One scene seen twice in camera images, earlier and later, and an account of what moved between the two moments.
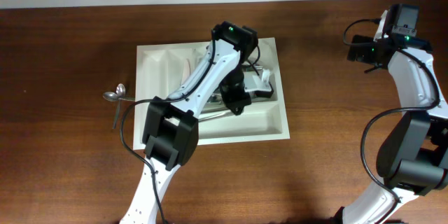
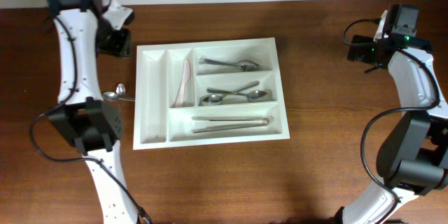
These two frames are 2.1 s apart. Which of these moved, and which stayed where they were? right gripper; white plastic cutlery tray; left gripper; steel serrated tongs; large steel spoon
Moved: left gripper; steel serrated tongs; large steel spoon
Stayed: right gripper; white plastic cutlery tray
